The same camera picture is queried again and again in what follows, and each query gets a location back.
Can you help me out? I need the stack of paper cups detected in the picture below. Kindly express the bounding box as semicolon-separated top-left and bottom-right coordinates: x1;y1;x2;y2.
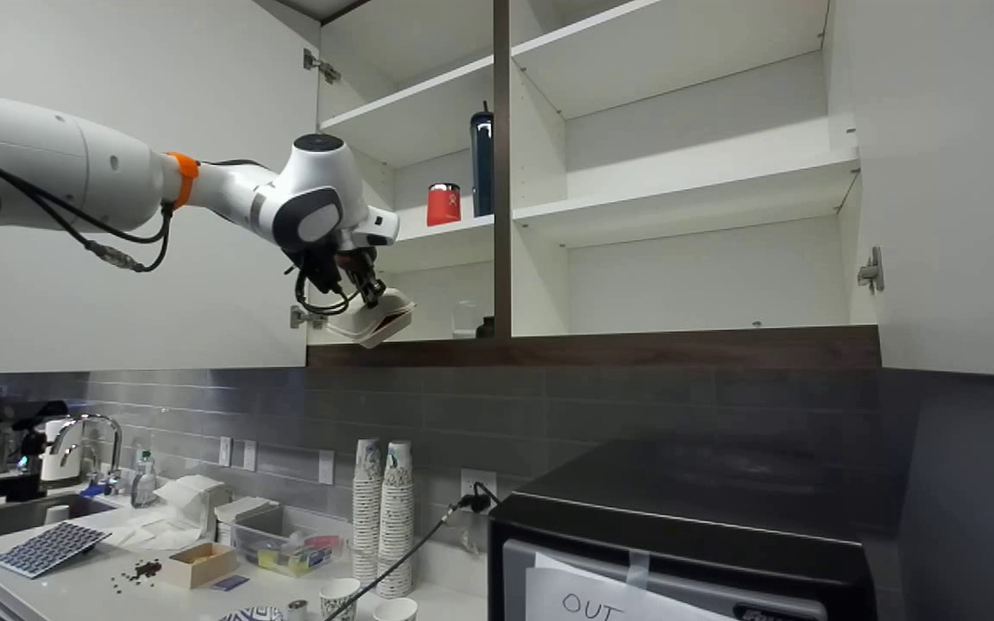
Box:
348;436;388;588
376;437;422;600

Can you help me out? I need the white electric kettle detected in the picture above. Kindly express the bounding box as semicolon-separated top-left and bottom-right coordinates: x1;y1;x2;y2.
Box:
35;415;88;485

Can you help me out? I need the dark microwave oven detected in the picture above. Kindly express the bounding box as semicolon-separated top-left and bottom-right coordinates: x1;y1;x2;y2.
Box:
488;436;883;621

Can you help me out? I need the orange cable strap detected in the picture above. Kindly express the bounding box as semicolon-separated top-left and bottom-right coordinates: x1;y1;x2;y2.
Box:
165;147;203;211

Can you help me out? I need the white cup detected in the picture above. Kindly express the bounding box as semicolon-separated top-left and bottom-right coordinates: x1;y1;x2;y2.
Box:
316;575;362;621

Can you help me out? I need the white paper sign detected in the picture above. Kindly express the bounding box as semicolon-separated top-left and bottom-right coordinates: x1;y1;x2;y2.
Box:
521;548;741;621

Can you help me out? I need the clear plastic storage box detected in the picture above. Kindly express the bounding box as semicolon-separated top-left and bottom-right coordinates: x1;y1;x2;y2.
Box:
231;500;334;575

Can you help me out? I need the white cupboard door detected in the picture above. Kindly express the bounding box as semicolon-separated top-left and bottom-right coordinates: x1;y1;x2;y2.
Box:
825;0;994;379
0;0;325;375

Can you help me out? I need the red cup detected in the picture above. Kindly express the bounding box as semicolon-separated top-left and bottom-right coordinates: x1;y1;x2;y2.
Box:
425;179;463;226

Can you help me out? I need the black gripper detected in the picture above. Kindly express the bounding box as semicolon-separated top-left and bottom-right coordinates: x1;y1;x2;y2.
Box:
334;239;392;315

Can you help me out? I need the grey vertical cupboard divider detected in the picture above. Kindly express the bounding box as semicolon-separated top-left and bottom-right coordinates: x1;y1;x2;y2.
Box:
490;0;514;340

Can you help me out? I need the dark blue tumbler bottle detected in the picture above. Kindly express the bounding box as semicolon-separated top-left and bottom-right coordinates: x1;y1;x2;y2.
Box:
471;99;498;217

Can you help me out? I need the small wooden box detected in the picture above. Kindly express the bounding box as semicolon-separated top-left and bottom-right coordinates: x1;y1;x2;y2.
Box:
162;540;239;594

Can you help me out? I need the steel kitchen sink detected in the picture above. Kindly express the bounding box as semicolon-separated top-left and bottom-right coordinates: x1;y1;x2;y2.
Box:
0;491;114;540

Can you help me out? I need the metal cupboard door hinge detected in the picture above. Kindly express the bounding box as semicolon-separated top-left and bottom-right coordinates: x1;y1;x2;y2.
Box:
300;45;345;86
855;243;887;293

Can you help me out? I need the white bowl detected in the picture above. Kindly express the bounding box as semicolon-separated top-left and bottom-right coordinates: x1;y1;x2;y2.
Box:
368;594;422;621

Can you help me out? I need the black power cable with plug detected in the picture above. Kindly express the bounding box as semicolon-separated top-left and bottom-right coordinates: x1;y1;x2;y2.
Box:
321;478;505;621

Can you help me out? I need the white wall cupboard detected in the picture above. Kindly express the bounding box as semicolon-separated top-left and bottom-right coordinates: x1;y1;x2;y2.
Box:
252;0;883;373

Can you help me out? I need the clear water bottle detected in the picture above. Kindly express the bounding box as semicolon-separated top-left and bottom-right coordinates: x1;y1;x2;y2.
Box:
127;444;162;511

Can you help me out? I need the blue mesh mat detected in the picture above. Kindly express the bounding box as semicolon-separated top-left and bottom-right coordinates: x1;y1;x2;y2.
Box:
0;522;108;579

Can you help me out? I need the white takeaway food container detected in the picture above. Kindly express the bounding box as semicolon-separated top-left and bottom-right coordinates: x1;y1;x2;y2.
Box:
329;287;419;353

